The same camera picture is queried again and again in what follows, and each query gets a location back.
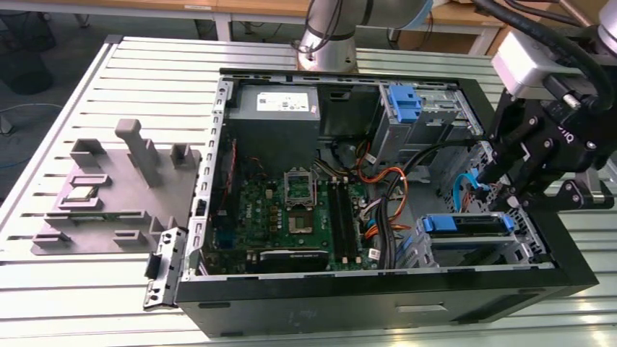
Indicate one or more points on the black PC case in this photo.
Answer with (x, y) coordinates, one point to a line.
(337, 307)

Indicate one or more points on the green RAM stick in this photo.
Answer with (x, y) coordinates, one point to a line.
(94, 217)

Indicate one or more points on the blue expansion slot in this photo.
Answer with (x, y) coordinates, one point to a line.
(225, 240)

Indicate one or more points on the silver disk bay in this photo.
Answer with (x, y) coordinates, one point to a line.
(472, 239)

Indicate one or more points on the grey parts rack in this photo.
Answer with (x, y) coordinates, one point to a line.
(120, 202)

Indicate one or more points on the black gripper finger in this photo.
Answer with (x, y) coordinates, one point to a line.
(511, 133)
(540, 173)

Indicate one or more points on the silver CPU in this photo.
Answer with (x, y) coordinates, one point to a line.
(82, 195)

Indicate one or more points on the white-clip RAM slot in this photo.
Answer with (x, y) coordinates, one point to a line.
(352, 217)
(339, 217)

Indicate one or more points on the black case fan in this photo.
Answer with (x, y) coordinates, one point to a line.
(231, 197)

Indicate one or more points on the grey power supply unit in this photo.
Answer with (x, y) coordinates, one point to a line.
(275, 144)

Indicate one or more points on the green motherboard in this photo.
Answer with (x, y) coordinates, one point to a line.
(263, 231)

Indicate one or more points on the hard disk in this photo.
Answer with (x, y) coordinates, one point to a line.
(441, 223)

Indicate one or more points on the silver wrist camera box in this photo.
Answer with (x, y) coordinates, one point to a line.
(531, 61)

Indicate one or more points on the black-clip RAM slot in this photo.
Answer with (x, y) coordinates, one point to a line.
(332, 217)
(345, 217)

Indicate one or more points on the brown wooden cabinet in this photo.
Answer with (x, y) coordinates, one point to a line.
(561, 29)

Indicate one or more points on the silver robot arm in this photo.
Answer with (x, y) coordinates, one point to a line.
(328, 43)

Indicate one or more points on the wooden desk white frame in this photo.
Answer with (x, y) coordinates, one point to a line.
(453, 21)
(144, 9)

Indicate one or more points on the blue plastic drive latch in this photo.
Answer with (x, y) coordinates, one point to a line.
(405, 103)

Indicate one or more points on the black graphics card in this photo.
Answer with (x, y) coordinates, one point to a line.
(289, 261)

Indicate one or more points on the grey card retention bracket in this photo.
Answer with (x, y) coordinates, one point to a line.
(168, 260)

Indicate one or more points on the silver drive cage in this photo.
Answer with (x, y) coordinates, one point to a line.
(392, 141)

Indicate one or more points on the CPU socket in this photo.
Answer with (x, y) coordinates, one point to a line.
(304, 221)

